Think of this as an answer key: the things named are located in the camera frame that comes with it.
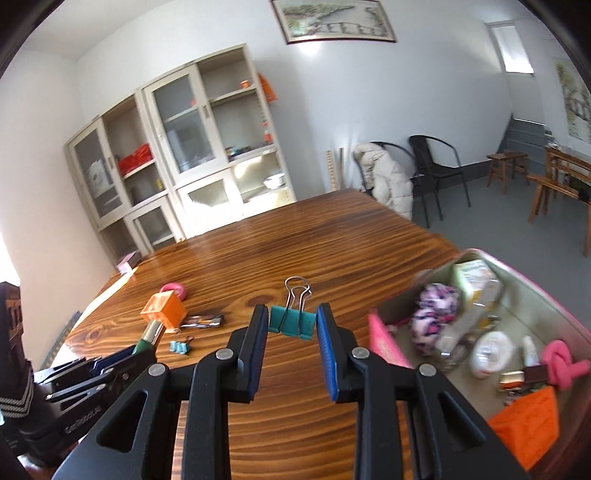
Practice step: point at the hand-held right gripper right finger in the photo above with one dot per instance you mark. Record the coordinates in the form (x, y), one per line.
(328, 350)

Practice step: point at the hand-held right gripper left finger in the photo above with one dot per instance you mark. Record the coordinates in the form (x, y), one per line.
(258, 350)

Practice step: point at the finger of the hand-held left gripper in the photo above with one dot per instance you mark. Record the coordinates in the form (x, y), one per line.
(115, 376)
(111, 359)

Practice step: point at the large teal binder clip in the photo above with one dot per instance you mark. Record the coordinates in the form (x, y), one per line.
(293, 323)

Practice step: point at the green cream tube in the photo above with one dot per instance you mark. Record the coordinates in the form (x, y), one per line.
(150, 334)

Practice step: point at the leopard print fluffy scrunchie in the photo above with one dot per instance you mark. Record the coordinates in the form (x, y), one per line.
(434, 318)

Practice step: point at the white squeeze tube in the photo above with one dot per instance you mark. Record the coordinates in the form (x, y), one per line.
(457, 334)

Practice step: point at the white bandage roll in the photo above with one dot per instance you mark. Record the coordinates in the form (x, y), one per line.
(491, 354)

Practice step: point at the small green yellow box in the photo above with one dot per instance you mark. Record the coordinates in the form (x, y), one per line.
(475, 277)

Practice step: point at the white green toothpaste tube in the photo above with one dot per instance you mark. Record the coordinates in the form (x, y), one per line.
(530, 351)

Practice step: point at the pink tin container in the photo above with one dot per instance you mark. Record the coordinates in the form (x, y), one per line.
(531, 295)

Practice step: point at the pink knotted foam curler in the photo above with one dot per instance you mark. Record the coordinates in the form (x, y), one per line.
(558, 364)

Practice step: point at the blue yellow foam mat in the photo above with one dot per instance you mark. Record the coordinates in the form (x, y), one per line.
(64, 337)

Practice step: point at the small metal tool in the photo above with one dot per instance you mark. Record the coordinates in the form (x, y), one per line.
(203, 320)

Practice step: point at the large orange cube mould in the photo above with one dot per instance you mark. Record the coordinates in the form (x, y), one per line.
(164, 311)

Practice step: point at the pink tape roll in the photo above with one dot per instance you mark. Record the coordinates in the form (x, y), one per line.
(175, 290)

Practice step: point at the pink card box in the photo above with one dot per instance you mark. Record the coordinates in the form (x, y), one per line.
(129, 262)

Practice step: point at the dark wooden furniture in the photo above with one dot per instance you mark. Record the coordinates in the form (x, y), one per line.
(10, 323)

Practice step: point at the white bowl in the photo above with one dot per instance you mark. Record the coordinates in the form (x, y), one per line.
(274, 181)

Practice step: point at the light wooden stick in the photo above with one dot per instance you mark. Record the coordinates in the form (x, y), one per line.
(331, 170)

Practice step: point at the white puffer jacket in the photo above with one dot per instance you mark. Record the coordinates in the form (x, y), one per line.
(385, 180)

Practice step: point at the white box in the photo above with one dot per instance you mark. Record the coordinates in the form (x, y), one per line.
(99, 177)

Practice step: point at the dark wooden stick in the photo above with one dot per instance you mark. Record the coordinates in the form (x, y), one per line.
(342, 168)

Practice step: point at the red packets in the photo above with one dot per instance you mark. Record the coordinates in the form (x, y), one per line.
(135, 160)

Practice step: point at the brown gold small case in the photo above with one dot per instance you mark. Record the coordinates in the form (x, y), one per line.
(531, 374)

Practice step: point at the black metal chair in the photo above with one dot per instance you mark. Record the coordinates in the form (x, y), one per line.
(434, 157)
(401, 157)

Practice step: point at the red bottle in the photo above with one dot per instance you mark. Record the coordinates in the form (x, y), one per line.
(267, 131)

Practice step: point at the wooden stool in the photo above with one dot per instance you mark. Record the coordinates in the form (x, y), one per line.
(505, 161)

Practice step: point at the orange hanging ornament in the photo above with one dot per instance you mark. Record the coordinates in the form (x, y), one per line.
(268, 90)

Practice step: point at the wooden chair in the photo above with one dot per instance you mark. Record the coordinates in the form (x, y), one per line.
(561, 182)

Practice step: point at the grey staircase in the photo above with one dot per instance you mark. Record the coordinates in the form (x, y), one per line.
(526, 136)

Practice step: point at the framed landscape painting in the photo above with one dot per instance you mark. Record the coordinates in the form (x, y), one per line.
(332, 21)

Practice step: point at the window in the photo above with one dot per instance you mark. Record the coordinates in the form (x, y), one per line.
(511, 46)

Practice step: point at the unframed wall painting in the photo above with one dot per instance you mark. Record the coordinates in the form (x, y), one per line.
(575, 101)

